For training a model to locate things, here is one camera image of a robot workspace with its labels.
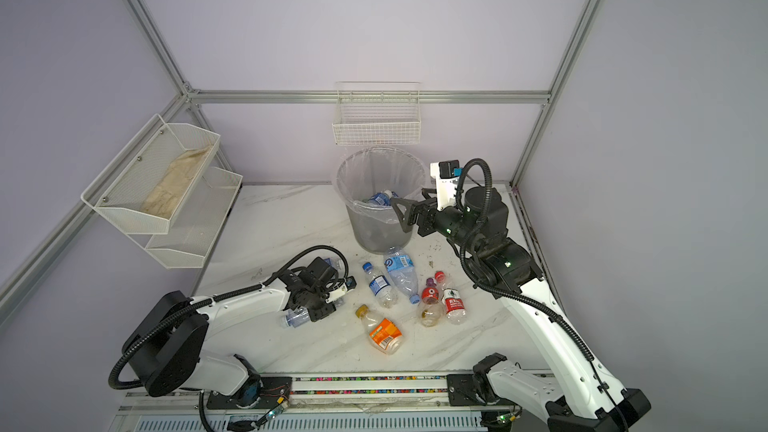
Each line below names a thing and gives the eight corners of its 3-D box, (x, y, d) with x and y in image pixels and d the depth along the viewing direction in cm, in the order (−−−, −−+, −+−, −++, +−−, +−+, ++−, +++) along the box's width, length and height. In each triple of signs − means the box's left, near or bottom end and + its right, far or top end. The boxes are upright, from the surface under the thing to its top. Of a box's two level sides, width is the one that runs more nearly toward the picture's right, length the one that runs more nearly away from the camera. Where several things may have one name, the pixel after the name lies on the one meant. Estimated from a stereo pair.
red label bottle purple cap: (421, 304, 88) (422, 299, 86) (420, 282, 93) (421, 277, 91) (438, 304, 88) (439, 299, 86) (435, 282, 93) (437, 277, 91)
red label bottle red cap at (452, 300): (447, 326, 86) (450, 319, 81) (434, 277, 96) (436, 269, 91) (464, 323, 86) (468, 316, 82) (450, 275, 96) (453, 266, 92)
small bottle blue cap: (385, 311, 88) (385, 305, 84) (359, 274, 96) (358, 266, 92) (398, 302, 90) (399, 295, 86) (372, 266, 98) (371, 259, 94)
